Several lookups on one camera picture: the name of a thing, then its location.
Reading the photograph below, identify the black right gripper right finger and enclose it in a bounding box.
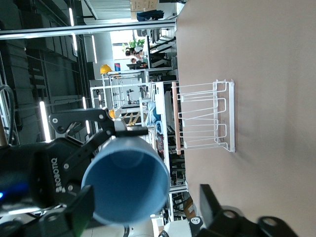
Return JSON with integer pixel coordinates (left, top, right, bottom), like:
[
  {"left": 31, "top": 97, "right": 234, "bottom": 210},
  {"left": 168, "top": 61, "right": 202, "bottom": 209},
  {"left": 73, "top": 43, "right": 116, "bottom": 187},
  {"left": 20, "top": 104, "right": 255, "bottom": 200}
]
[{"left": 197, "top": 184, "right": 299, "bottom": 237}]

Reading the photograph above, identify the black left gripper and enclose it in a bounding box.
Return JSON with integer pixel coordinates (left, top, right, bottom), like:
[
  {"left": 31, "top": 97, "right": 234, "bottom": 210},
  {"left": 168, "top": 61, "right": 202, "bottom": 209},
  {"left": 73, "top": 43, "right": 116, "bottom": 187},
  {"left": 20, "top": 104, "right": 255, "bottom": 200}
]
[{"left": 0, "top": 137, "right": 86, "bottom": 210}]

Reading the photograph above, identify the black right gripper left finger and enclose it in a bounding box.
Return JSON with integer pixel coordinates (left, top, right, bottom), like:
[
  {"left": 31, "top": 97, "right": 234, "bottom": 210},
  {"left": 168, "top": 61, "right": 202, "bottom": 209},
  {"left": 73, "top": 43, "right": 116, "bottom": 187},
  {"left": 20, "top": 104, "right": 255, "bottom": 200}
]
[{"left": 0, "top": 185, "right": 96, "bottom": 237}]

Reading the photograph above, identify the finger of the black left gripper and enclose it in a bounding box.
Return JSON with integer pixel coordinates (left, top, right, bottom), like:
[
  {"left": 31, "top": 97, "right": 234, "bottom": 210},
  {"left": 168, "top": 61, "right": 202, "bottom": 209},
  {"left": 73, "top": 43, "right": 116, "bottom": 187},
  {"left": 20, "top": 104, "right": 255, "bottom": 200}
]
[{"left": 48, "top": 107, "right": 149, "bottom": 171}]

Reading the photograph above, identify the blue plastic cup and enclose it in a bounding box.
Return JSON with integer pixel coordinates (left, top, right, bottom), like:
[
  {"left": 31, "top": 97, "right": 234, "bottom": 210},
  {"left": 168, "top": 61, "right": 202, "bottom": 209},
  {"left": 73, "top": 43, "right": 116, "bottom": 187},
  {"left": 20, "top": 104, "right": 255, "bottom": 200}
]
[{"left": 80, "top": 134, "right": 171, "bottom": 226}]

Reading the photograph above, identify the brown cardboard box with label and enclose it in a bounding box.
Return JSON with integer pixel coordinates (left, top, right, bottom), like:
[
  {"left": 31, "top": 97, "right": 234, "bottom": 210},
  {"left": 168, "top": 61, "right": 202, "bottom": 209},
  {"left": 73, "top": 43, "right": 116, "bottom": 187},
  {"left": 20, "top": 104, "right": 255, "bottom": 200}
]
[{"left": 182, "top": 196, "right": 197, "bottom": 218}]

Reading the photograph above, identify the light blue cloth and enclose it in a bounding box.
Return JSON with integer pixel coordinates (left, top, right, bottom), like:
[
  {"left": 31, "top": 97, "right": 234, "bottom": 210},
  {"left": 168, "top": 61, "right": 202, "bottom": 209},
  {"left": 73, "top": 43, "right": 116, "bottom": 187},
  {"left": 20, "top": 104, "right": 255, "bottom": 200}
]
[{"left": 145, "top": 101, "right": 158, "bottom": 126}]

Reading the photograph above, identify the green potted plant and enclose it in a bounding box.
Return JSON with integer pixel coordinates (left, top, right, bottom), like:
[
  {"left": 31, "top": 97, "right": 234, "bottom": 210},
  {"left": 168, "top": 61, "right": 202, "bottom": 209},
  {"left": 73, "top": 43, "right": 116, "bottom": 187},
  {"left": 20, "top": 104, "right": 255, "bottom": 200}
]
[{"left": 122, "top": 39, "right": 146, "bottom": 51}]

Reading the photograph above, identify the brown table cover sheet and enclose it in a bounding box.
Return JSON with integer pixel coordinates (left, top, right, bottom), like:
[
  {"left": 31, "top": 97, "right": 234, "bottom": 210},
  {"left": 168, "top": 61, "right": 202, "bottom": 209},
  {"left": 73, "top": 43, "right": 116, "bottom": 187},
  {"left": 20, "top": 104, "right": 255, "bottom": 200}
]
[{"left": 176, "top": 0, "right": 316, "bottom": 237}]

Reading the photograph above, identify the white shelf frame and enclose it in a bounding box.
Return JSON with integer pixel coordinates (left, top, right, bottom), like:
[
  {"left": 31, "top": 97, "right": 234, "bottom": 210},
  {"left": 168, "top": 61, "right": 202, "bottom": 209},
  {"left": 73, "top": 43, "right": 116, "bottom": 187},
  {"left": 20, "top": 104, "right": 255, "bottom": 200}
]
[{"left": 90, "top": 82, "right": 165, "bottom": 119}]

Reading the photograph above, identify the aluminium frame bar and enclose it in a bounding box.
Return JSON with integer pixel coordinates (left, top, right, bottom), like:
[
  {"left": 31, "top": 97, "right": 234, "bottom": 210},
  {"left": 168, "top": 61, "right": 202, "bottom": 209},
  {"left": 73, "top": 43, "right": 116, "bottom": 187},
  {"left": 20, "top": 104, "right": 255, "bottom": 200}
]
[{"left": 0, "top": 21, "right": 177, "bottom": 40}]

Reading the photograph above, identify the white wire cup holder rack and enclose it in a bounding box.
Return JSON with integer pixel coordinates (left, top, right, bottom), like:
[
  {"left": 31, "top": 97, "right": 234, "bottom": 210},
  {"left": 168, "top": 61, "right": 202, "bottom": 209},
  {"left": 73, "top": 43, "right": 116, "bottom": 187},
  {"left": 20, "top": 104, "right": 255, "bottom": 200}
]
[{"left": 171, "top": 79, "right": 237, "bottom": 156}]

